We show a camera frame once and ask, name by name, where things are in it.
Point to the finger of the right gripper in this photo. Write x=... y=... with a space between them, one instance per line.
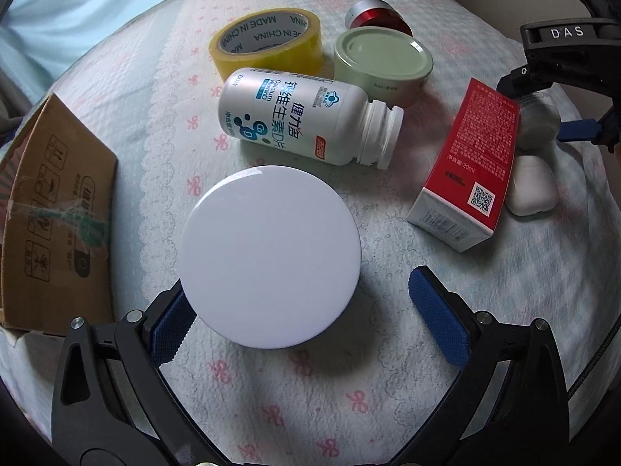
x=528 y=79
x=602 y=132

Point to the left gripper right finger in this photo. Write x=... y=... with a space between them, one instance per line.
x=508 y=404

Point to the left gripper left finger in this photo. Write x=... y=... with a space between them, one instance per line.
x=112 y=405

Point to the grey black cosmetic jar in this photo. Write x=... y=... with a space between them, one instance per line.
x=539 y=121

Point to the white earbuds case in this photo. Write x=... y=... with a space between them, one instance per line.
x=533 y=187

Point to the pale green round tin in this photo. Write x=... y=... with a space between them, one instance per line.
x=388 y=65

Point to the red white carton box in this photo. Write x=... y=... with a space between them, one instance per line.
x=462 y=198

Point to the red silver small jar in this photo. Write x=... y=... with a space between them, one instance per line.
x=377 y=13

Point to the white vitamin bottle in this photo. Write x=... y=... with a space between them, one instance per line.
x=322 y=119

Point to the white round jar lid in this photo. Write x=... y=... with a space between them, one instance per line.
x=269 y=257

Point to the yellow packing tape roll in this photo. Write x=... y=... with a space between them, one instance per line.
x=282 y=39

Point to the patterned quilt bedspread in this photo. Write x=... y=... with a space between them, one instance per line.
x=359 y=390

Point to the brown cardboard box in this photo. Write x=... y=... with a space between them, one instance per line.
x=56 y=185

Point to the light blue curtain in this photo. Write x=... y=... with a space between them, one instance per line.
x=40 y=39

